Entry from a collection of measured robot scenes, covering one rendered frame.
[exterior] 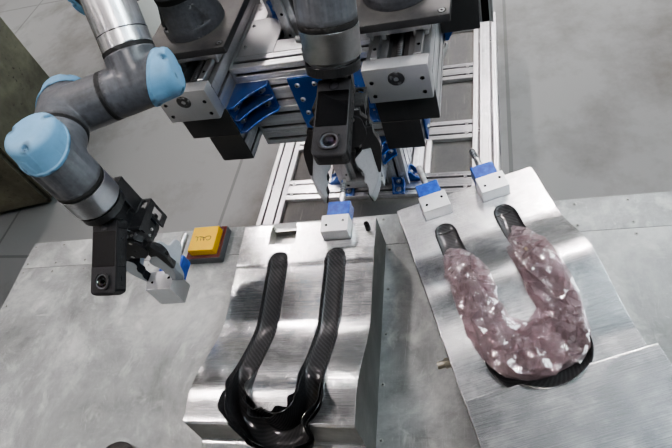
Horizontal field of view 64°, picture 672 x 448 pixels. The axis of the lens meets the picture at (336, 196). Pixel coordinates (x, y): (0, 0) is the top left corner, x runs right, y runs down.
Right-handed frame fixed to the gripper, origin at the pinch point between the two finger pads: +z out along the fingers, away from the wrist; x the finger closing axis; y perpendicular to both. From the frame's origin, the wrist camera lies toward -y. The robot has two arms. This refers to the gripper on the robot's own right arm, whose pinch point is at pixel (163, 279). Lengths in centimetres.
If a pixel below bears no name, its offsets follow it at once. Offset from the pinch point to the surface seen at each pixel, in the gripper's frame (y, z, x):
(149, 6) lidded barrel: 228, 69, 127
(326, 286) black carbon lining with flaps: 0.9, 6.7, -27.9
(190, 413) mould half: -21.9, 1.6, -11.1
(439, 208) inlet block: 16, 7, -47
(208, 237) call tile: 16.3, 11.3, 1.2
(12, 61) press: 149, 41, 158
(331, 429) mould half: -23.1, 3.0, -32.5
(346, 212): 14.8, 4.6, -30.8
